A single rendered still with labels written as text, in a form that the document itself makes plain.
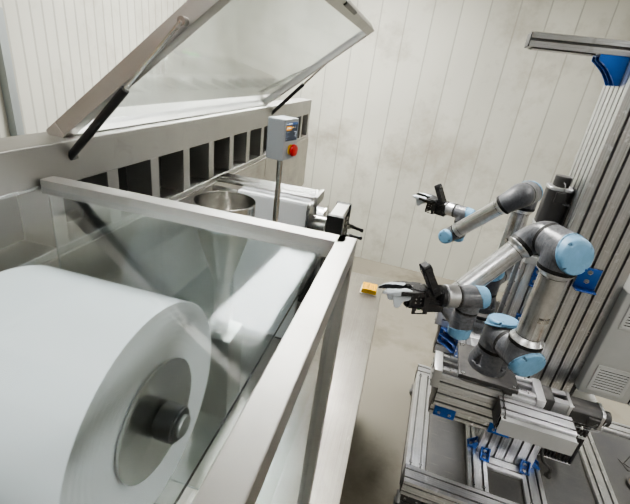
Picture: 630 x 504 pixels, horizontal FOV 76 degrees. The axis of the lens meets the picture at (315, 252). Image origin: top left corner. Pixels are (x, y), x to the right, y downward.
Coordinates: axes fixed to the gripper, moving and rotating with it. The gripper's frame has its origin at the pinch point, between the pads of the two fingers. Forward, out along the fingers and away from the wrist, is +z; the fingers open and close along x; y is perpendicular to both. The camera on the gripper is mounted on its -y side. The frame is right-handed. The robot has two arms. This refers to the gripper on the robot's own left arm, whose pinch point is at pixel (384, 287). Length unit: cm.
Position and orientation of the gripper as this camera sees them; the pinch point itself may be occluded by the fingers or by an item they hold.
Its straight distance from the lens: 127.5
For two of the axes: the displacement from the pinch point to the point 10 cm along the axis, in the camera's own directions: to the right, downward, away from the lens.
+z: -9.8, -0.5, -1.8
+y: -1.0, 9.5, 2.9
